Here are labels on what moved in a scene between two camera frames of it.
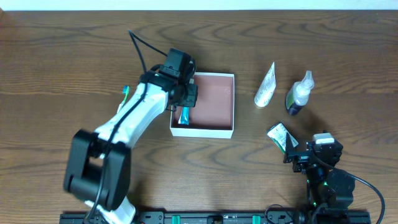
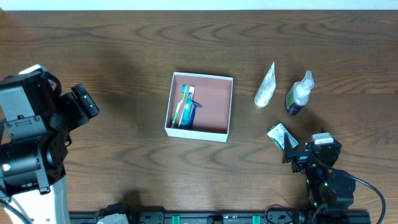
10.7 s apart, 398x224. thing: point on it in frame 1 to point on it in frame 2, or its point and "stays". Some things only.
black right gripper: [296, 156] stays
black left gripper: [189, 95] to [66, 104]
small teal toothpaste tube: [184, 117] stays
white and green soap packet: [278, 132] stays
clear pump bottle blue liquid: [298, 94] stays
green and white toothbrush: [126, 91] to [183, 88]
